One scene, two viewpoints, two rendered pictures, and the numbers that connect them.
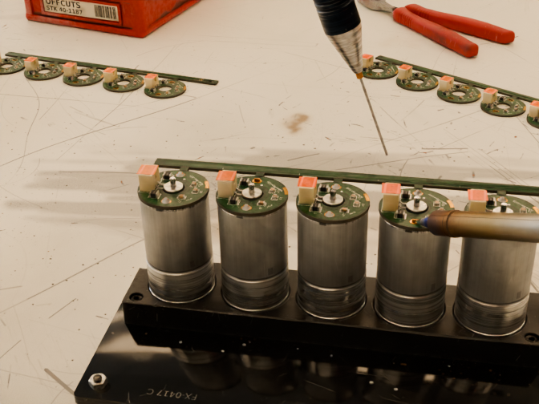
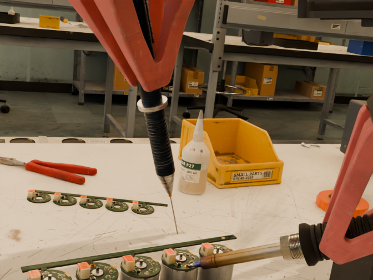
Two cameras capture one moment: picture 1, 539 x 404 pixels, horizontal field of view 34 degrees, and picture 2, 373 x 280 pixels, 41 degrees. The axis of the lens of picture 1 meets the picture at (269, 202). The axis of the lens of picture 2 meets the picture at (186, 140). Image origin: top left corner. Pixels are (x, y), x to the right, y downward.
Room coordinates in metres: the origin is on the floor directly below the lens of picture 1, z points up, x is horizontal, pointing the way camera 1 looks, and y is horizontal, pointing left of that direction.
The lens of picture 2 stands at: (0.04, 0.15, 0.97)
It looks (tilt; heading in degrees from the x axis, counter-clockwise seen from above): 16 degrees down; 318
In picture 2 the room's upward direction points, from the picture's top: 7 degrees clockwise
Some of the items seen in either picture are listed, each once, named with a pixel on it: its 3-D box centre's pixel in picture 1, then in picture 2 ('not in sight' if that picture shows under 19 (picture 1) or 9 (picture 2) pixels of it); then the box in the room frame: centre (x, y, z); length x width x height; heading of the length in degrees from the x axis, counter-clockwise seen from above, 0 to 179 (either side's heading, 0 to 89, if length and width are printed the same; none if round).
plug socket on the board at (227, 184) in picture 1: (229, 183); (85, 270); (0.26, 0.01, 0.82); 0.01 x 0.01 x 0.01; 78
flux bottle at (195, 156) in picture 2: not in sight; (196, 150); (0.45, -0.24, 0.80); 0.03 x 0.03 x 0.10
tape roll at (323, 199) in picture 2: not in sight; (342, 203); (0.33, -0.38, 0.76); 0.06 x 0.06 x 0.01
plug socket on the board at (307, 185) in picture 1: (310, 190); (129, 263); (0.26, -0.01, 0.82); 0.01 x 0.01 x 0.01; 78
